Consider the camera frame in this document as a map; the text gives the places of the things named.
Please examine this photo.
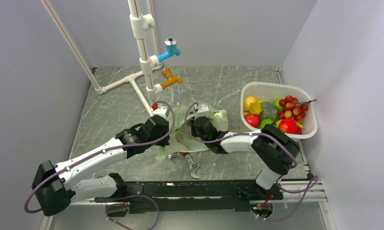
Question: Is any yellow banana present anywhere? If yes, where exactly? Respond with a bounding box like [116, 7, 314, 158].
[275, 119, 303, 128]

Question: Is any red apple in basket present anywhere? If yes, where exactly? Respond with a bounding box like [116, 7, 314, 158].
[278, 118, 298, 134]

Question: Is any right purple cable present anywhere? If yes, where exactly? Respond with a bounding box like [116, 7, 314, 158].
[184, 101, 319, 222]

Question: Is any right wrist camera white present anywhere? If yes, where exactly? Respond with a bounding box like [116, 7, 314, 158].
[193, 103, 209, 119]

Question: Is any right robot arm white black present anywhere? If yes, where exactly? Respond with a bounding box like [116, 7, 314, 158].
[185, 116, 300, 199]

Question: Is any blue faucet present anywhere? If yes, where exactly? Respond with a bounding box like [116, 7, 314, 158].
[157, 37, 181, 63]

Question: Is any white pipe frame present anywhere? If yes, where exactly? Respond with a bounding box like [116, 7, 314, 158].
[42, 0, 163, 113]

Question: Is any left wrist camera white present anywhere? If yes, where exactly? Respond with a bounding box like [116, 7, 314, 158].
[151, 103, 170, 120]

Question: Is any yellow star fruit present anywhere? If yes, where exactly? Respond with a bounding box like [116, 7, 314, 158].
[248, 101, 263, 115]

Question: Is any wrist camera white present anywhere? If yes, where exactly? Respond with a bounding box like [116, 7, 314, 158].
[193, 103, 209, 119]
[151, 103, 170, 120]

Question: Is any silver combination wrench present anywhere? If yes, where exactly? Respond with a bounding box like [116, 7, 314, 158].
[168, 153, 179, 164]

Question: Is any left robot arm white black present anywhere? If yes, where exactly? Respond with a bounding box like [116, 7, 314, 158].
[30, 115, 175, 217]

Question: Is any red grape bunch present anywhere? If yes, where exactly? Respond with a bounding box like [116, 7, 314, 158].
[278, 95, 316, 123]

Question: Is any green striped ball fruit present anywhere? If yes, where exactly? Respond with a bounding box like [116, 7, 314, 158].
[259, 118, 276, 128]

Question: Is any red handled adjustable wrench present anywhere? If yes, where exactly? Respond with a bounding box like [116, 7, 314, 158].
[181, 152, 200, 179]

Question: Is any yellow lemon upper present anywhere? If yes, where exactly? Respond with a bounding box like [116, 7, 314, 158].
[243, 96, 257, 112]

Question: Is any pale green plastic bag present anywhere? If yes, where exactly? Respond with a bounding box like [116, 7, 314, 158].
[155, 105, 229, 161]

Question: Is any orange faucet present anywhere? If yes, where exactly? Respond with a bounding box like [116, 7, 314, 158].
[160, 68, 182, 90]

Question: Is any light green lime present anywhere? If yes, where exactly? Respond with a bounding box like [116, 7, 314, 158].
[273, 98, 283, 113]

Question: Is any white plastic basket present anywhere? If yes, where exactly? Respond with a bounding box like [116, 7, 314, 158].
[240, 82, 317, 141]

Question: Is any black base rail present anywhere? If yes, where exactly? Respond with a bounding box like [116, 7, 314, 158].
[94, 179, 284, 214]

